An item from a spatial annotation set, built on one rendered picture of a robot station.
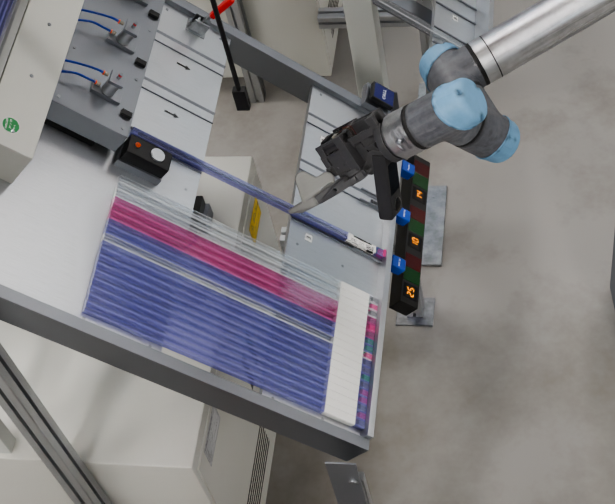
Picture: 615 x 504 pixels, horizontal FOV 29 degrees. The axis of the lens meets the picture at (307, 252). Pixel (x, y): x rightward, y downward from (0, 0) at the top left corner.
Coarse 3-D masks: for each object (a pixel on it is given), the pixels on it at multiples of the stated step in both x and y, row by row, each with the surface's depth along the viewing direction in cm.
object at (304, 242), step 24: (312, 96) 223; (312, 120) 221; (336, 120) 224; (312, 144) 218; (312, 168) 215; (360, 192) 220; (336, 216) 214; (360, 216) 217; (288, 240) 205; (312, 240) 208; (336, 240) 211; (312, 264) 206; (336, 264) 209; (360, 264) 212; (360, 288) 210
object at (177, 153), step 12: (132, 132) 194; (144, 132) 195; (156, 144) 196; (168, 144) 197; (180, 156) 198; (192, 156) 199; (204, 168) 199; (216, 168) 201; (228, 180) 201; (240, 180) 203; (252, 192) 203; (264, 192) 205; (276, 204) 205; (288, 204) 206; (300, 216) 207; (312, 216) 208; (324, 228) 209; (336, 228) 210
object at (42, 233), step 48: (192, 48) 211; (144, 96) 200; (192, 96) 206; (48, 144) 185; (96, 144) 190; (192, 144) 202; (0, 192) 177; (48, 192) 181; (96, 192) 186; (192, 192) 197; (0, 240) 173; (48, 240) 178; (96, 240) 183; (48, 288) 174
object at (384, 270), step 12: (384, 228) 219; (384, 240) 217; (384, 264) 213; (384, 276) 211; (384, 288) 210; (384, 300) 208; (384, 312) 207; (384, 324) 206; (372, 360) 202; (372, 372) 201; (372, 384) 199; (372, 396) 198; (372, 408) 197; (372, 420) 195; (360, 432) 196; (372, 432) 194
